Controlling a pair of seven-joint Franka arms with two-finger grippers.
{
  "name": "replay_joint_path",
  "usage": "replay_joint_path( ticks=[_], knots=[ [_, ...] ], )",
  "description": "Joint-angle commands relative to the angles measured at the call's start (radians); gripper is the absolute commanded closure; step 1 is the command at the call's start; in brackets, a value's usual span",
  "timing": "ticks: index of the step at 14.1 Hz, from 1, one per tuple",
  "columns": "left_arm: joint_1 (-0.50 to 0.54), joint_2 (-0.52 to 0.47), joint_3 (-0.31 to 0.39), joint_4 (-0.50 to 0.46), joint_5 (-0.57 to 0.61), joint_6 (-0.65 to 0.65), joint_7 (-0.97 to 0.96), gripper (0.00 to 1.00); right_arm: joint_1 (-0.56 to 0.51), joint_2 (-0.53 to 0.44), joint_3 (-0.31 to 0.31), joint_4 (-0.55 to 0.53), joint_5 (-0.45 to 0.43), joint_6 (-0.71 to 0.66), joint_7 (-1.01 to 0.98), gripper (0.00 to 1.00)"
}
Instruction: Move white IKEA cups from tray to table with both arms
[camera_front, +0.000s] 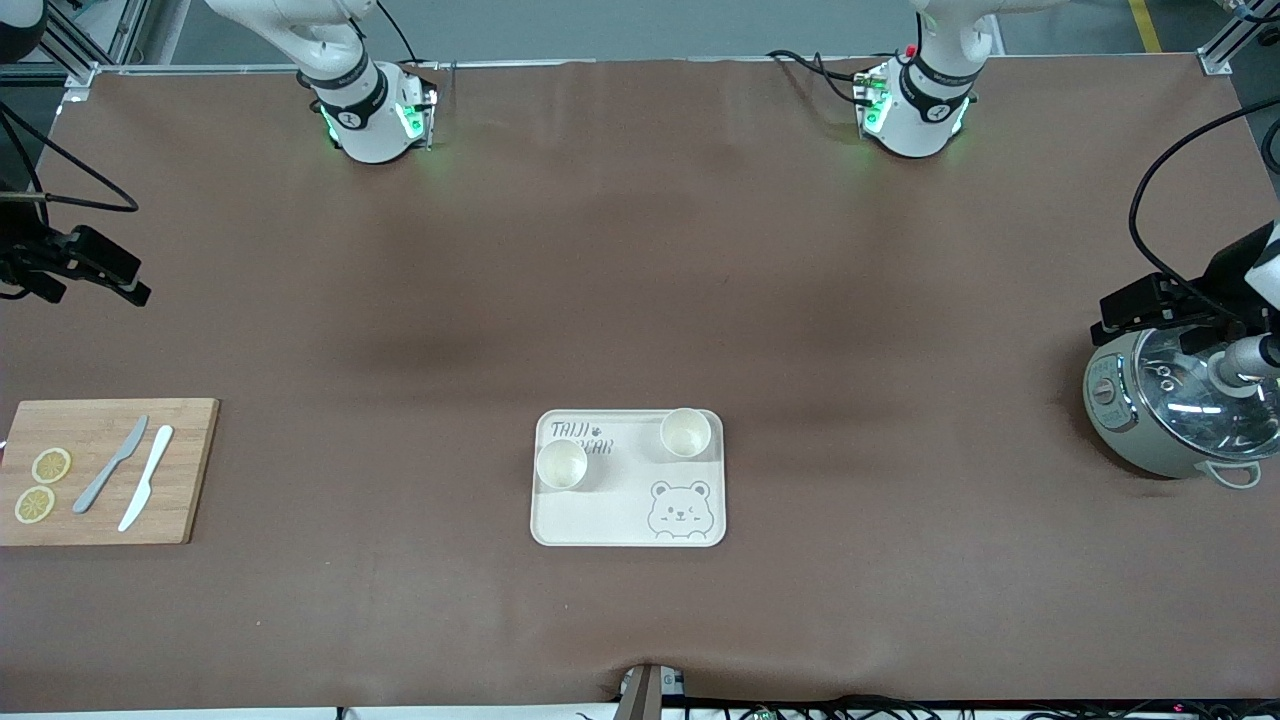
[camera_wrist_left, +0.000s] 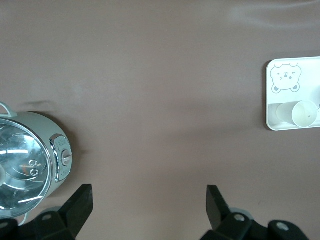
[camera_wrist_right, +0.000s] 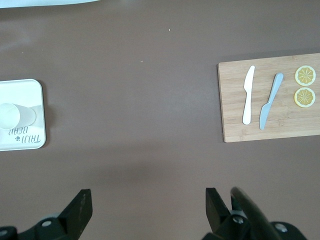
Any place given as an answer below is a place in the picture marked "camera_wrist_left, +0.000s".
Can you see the pale green electric cooking pot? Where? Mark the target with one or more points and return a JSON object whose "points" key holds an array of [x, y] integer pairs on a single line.
{"points": [[37, 122]]}

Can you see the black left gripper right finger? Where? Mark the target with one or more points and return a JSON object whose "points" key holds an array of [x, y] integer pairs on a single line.
{"points": [[217, 212]]}

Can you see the cream tray with bear print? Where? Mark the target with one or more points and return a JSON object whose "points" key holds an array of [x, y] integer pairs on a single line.
{"points": [[307, 75]]}

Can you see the glass pot lid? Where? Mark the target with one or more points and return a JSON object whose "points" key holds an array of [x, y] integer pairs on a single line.
{"points": [[20, 150]]}

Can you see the white IKEA cup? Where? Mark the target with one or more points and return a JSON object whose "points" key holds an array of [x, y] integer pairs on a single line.
{"points": [[303, 113]]}

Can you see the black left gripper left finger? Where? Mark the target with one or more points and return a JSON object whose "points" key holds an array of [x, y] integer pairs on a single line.
{"points": [[75, 212]]}

